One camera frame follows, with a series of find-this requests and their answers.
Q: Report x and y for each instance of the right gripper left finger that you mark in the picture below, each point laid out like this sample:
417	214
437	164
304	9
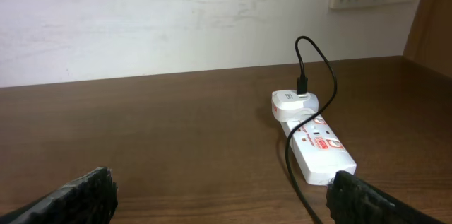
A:
91	199

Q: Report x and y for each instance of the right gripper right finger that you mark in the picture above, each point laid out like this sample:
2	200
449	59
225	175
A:
353	201

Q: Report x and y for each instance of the white power strip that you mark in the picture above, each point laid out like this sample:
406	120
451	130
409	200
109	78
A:
319	152

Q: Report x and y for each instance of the white USB charger plug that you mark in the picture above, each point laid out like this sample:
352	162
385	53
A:
288	106

